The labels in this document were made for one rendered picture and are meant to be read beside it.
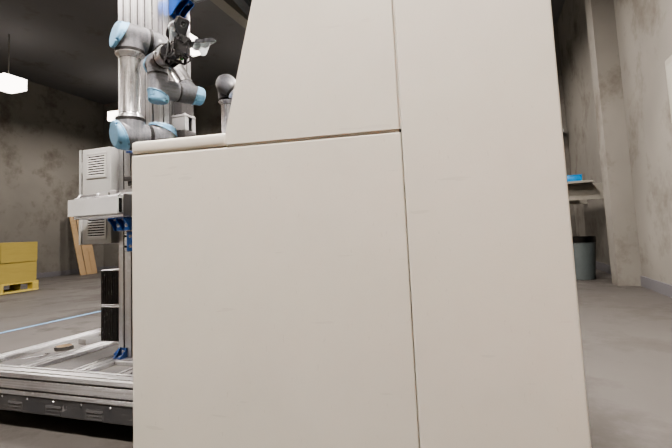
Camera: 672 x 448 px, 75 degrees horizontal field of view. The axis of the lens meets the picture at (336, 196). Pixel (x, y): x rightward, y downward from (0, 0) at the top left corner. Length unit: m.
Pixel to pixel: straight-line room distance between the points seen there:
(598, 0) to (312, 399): 6.26
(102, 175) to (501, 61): 1.95
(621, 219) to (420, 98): 5.39
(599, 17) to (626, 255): 2.90
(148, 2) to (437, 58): 1.87
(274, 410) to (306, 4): 0.80
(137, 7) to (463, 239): 2.12
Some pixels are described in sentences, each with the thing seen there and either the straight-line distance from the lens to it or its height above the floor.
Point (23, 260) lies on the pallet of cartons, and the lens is 9.44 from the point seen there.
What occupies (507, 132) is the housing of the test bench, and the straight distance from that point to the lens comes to 0.85.
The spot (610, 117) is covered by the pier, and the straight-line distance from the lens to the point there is 6.27.
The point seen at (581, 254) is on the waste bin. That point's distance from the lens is 6.68.
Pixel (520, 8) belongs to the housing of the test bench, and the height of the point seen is 1.15.
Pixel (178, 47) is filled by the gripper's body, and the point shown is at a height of 1.42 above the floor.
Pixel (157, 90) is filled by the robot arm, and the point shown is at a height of 1.31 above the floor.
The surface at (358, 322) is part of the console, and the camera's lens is 0.85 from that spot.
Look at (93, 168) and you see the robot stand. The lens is 2.44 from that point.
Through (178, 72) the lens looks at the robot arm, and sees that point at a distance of 1.94.
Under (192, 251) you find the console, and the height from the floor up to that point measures 0.74.
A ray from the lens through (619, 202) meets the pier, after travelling 6.15.
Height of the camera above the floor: 0.76
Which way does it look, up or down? 5 degrees up
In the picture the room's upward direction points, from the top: 3 degrees counter-clockwise
